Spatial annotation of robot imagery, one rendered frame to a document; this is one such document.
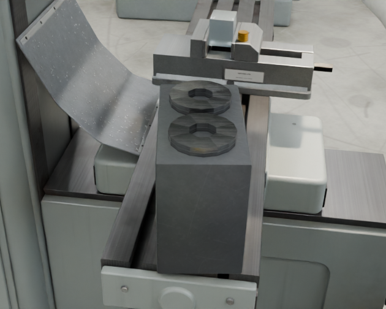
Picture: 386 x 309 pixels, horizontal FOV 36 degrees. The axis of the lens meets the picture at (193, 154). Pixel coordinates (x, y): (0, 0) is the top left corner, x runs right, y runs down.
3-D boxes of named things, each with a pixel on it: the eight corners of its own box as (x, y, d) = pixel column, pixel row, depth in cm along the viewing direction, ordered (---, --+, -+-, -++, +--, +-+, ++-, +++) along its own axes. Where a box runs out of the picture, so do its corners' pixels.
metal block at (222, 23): (235, 37, 134) (236, 11, 131) (232, 47, 129) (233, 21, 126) (212, 35, 135) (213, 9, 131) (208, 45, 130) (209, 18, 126)
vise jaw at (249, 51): (262, 40, 137) (264, 23, 135) (258, 62, 126) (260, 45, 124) (236, 38, 137) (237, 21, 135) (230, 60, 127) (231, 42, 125)
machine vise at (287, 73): (310, 70, 140) (317, 26, 134) (310, 100, 128) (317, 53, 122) (165, 57, 145) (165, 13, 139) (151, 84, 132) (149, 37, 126)
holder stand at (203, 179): (231, 182, 102) (239, 76, 91) (242, 274, 84) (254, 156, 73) (160, 181, 102) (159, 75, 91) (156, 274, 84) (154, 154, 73)
